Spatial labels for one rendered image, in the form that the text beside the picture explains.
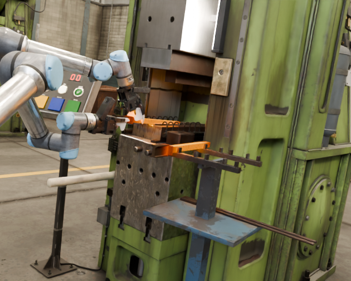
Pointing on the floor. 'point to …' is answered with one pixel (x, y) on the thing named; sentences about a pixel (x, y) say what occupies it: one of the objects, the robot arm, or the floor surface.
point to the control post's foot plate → (45, 265)
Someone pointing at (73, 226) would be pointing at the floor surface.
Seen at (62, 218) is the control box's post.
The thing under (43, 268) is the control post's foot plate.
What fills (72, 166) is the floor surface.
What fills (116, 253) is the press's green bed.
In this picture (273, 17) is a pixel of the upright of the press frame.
